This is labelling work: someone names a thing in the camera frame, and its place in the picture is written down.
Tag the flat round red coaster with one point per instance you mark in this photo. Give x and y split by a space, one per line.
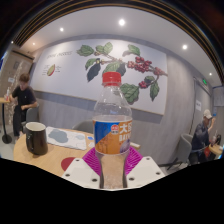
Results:
67 163

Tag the small white card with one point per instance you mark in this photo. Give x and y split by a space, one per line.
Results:
91 144

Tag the person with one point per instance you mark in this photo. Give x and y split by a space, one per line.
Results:
201 136
25 96

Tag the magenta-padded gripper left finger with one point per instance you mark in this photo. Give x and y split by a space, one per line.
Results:
80 171

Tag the coffee plant wall mural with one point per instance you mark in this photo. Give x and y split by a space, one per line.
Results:
73 73

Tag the small clear bottle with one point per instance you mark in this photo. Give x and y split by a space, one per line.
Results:
7 94

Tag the clear red-capped drink bottle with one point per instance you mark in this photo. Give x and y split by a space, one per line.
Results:
111 110

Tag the black mug with white inside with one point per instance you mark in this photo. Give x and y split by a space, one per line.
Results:
36 141

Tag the small round wooden table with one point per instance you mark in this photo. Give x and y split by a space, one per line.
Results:
216 149
4 120

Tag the grey chair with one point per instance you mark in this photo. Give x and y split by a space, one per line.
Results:
84 126
184 146
32 115

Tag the small blue card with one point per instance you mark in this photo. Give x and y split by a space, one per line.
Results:
90 138

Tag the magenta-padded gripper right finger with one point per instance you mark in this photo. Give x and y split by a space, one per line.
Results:
145 170

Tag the green exit sign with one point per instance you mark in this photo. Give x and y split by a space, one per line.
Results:
204 81

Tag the round ceiling lights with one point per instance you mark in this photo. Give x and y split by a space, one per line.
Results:
122 22

